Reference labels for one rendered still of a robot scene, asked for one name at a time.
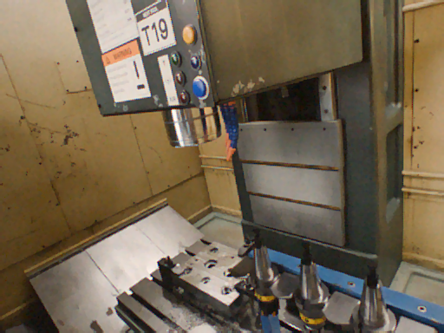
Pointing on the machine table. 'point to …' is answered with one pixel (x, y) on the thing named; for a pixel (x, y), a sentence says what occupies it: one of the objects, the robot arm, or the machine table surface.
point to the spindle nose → (192, 126)
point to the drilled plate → (212, 295)
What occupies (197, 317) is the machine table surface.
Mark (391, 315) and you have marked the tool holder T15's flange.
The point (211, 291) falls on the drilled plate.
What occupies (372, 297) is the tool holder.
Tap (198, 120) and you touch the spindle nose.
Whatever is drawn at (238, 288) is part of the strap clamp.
